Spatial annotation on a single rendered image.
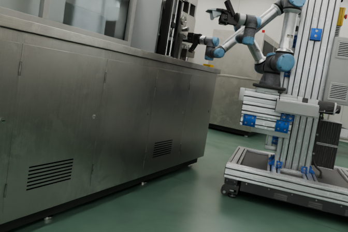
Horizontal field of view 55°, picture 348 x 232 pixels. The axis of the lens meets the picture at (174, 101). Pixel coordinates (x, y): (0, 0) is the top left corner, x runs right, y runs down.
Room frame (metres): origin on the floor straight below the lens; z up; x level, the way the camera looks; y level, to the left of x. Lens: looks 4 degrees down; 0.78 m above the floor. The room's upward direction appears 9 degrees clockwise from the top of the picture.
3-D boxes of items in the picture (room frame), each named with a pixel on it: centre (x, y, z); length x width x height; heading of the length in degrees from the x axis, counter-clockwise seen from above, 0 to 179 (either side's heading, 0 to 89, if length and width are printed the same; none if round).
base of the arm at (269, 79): (2.42, -0.66, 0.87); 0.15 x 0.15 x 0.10
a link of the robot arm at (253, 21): (2.25, -0.42, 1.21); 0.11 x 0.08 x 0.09; 100
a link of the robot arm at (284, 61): (2.29, -0.68, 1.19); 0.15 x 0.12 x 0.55; 10
